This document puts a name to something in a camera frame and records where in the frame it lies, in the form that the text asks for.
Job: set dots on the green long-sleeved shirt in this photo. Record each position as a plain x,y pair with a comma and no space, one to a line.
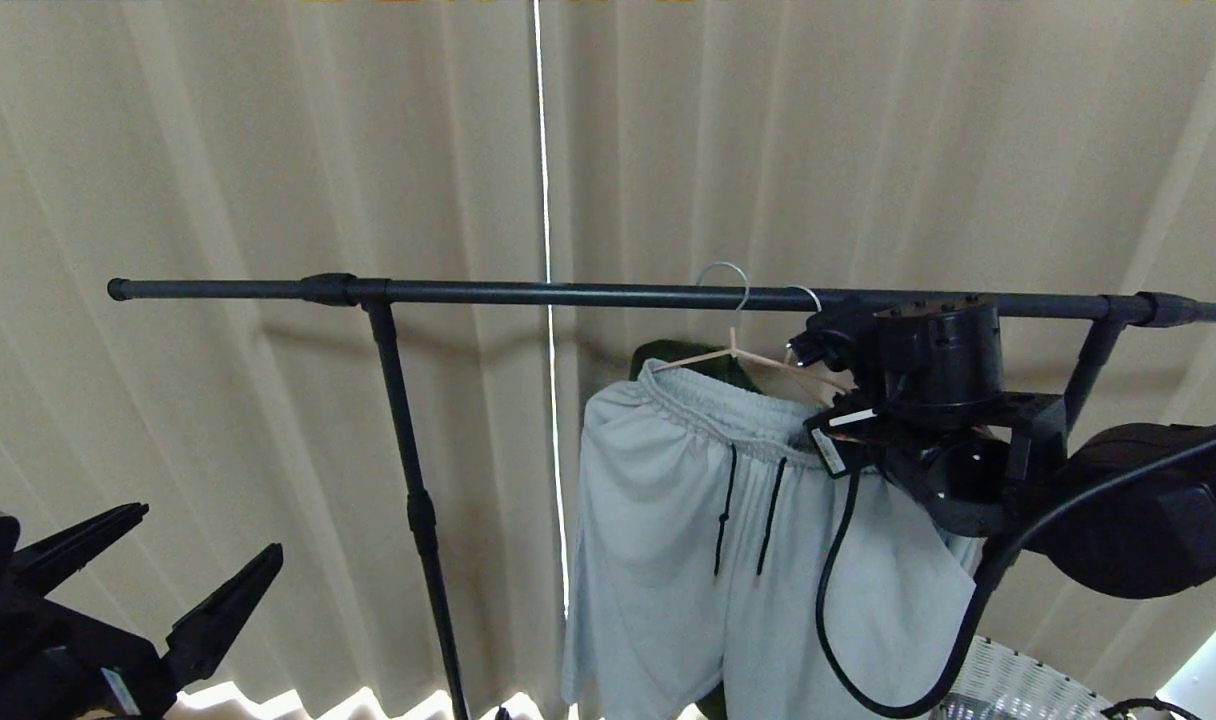
688,355

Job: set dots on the white laundry basket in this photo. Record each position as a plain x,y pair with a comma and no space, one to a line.
1018,690

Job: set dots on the beige curtain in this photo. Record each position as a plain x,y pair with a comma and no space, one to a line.
268,120

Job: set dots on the pale grey shorts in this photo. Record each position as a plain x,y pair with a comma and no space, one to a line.
668,560

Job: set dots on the black clothes rack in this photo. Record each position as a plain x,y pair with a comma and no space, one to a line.
568,295

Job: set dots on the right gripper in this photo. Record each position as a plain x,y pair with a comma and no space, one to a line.
948,480

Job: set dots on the pink clothes hanger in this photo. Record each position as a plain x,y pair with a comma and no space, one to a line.
803,288
733,340

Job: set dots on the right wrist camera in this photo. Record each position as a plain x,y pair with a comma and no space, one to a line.
828,340

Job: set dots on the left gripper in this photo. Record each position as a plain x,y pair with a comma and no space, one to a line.
38,660

